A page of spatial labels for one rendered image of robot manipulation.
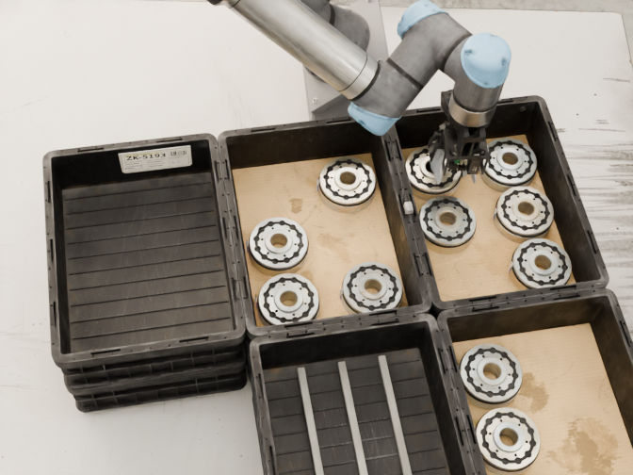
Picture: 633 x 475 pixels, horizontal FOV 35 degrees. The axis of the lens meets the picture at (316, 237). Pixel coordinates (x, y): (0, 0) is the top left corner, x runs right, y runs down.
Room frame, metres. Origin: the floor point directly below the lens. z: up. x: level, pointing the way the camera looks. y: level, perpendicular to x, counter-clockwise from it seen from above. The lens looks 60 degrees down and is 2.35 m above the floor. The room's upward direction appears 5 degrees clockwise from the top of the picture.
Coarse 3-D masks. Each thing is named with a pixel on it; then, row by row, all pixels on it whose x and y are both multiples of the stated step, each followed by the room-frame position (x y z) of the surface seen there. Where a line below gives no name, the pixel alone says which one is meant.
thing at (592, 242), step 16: (528, 96) 1.17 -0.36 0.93; (416, 112) 1.12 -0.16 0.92; (432, 112) 1.11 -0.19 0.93; (544, 112) 1.13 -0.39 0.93; (560, 144) 1.07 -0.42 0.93; (400, 160) 1.00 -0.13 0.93; (560, 160) 1.03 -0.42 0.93; (400, 176) 0.97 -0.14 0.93; (576, 192) 0.97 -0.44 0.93; (416, 208) 0.91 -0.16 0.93; (576, 208) 0.93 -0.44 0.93; (416, 224) 0.87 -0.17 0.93; (416, 240) 0.84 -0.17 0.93; (592, 240) 0.87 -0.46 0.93; (592, 256) 0.84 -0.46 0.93; (432, 272) 0.79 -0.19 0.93; (432, 288) 0.76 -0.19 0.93; (544, 288) 0.77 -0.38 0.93; (576, 288) 0.78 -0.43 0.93; (592, 288) 0.78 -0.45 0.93; (432, 304) 0.73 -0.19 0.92; (448, 304) 0.73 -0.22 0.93; (464, 304) 0.73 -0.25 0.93; (480, 304) 0.74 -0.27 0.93
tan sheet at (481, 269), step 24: (456, 192) 1.01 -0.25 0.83; (480, 192) 1.02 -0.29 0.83; (480, 216) 0.97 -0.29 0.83; (480, 240) 0.91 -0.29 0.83; (504, 240) 0.92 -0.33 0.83; (552, 240) 0.93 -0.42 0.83; (432, 264) 0.86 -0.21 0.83; (456, 264) 0.86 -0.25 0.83; (480, 264) 0.87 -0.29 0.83; (504, 264) 0.87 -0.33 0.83; (456, 288) 0.81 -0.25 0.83; (480, 288) 0.82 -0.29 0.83; (504, 288) 0.82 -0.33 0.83
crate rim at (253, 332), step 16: (256, 128) 1.05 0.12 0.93; (272, 128) 1.05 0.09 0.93; (288, 128) 1.05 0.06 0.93; (304, 128) 1.06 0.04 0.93; (224, 144) 1.01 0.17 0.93; (384, 144) 1.03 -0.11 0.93; (224, 160) 0.97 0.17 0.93; (224, 176) 0.94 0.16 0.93; (400, 192) 0.94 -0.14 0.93; (400, 208) 0.90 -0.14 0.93; (240, 240) 0.82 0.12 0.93; (240, 256) 0.79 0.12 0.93; (416, 256) 0.81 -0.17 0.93; (240, 272) 0.76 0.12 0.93; (416, 272) 0.78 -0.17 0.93; (240, 288) 0.73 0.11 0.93; (304, 320) 0.68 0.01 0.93; (320, 320) 0.68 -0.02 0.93; (336, 320) 0.69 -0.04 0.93; (352, 320) 0.69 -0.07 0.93; (256, 336) 0.65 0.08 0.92
